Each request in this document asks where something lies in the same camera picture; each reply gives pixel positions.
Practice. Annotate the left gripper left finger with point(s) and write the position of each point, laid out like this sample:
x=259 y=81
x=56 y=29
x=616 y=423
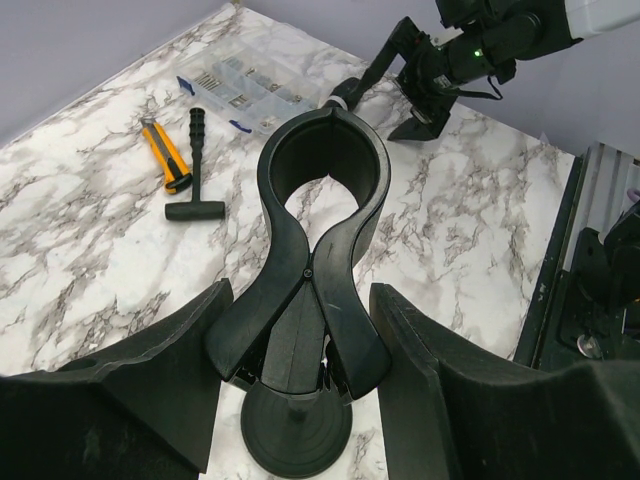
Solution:
x=142 y=408

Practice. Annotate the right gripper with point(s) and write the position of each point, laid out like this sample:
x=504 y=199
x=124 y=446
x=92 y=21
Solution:
x=424 y=81

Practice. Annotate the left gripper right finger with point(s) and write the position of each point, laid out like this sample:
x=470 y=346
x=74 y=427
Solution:
x=452 y=410

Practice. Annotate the black microphone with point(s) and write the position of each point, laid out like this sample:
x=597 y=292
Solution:
x=347 y=94

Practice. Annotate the black round-base mic stand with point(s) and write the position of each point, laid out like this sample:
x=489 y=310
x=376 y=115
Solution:
x=299 y=341

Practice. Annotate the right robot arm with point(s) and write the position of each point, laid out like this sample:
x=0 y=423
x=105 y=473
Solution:
x=493 y=37

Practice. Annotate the clear plastic screw box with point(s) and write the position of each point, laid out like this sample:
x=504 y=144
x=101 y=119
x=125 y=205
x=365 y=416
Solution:
x=255 y=92

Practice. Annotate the yellow utility knife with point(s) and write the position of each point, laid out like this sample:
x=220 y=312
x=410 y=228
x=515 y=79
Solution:
x=177 y=176

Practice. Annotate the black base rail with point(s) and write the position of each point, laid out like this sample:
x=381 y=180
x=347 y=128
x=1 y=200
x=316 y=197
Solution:
x=585 y=304

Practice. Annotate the black T-handle tool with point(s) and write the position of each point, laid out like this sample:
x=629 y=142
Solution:
x=196 y=209

